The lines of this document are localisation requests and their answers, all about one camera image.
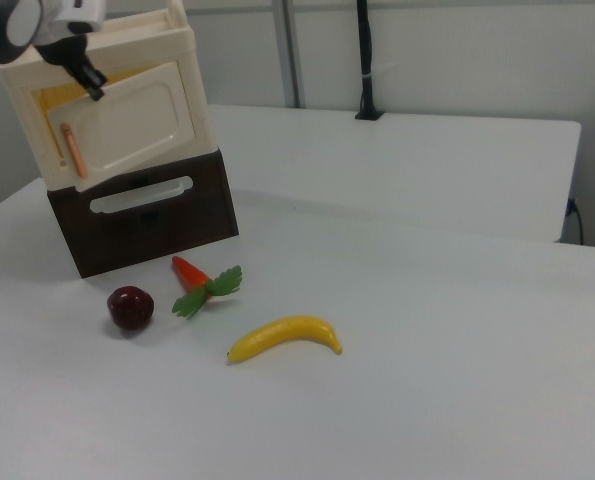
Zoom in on dark robot gripper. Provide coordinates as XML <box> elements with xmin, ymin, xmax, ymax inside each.
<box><xmin>34</xmin><ymin>0</ymin><xmax>109</xmax><ymax>102</ymax></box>

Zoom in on cream cabinet door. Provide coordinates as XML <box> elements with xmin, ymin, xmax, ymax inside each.
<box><xmin>43</xmin><ymin>59</ymin><xmax>200</xmax><ymax>194</ymax></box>

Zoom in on cream plastic cabinet body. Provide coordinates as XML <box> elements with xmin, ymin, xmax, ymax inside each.
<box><xmin>0</xmin><ymin>0</ymin><xmax>219</xmax><ymax>195</ymax></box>

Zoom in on dark brown drawer base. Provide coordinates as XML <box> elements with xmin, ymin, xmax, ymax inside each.
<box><xmin>44</xmin><ymin>146</ymin><xmax>241</xmax><ymax>280</ymax></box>

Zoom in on dark red toy apple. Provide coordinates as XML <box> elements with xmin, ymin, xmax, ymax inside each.
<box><xmin>106</xmin><ymin>285</ymin><xmax>156</xmax><ymax>332</ymax></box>

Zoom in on orange toy carrot green leaves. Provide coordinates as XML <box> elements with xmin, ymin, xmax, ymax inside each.
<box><xmin>170</xmin><ymin>255</ymin><xmax>244</xmax><ymax>321</ymax></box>

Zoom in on yellow toy banana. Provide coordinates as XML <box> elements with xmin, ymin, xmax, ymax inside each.
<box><xmin>225</xmin><ymin>314</ymin><xmax>344</xmax><ymax>366</ymax></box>

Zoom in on copper door handle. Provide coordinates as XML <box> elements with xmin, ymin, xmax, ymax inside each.
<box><xmin>58</xmin><ymin>122</ymin><xmax>91</xmax><ymax>179</ymax></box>

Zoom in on white drawer handle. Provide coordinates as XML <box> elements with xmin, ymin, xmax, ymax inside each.
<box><xmin>88</xmin><ymin>174</ymin><xmax>195</xmax><ymax>215</ymax></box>

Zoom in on grey partition post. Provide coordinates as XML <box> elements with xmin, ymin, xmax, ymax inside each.
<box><xmin>270</xmin><ymin>0</ymin><xmax>304</xmax><ymax>109</ymax></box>

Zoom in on black camera stand pole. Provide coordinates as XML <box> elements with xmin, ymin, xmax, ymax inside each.
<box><xmin>353</xmin><ymin>0</ymin><xmax>387</xmax><ymax>123</ymax></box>

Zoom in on black wall cable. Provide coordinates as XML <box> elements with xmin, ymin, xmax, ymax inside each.
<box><xmin>565</xmin><ymin>196</ymin><xmax>586</xmax><ymax>246</ymax></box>

